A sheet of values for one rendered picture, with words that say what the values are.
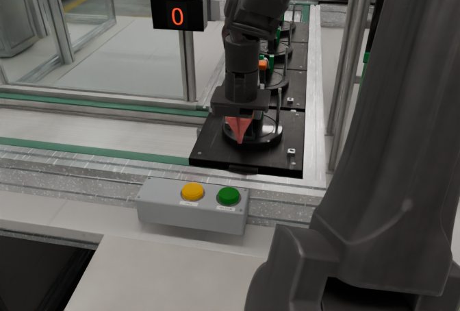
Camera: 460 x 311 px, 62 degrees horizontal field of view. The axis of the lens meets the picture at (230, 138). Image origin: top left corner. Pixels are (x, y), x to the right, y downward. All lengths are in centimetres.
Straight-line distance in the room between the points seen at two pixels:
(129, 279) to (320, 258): 59
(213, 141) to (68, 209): 35
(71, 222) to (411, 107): 78
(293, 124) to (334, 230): 73
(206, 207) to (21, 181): 45
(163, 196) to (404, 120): 60
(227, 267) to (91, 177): 35
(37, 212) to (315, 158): 61
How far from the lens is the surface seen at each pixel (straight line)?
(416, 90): 20
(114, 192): 87
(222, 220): 73
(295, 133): 90
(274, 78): 111
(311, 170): 82
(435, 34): 20
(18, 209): 97
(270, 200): 78
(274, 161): 81
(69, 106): 115
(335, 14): 200
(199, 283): 74
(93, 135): 104
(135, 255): 79
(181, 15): 91
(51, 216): 92
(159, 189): 77
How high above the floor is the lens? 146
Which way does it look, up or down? 34 degrees down
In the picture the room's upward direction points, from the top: straight up
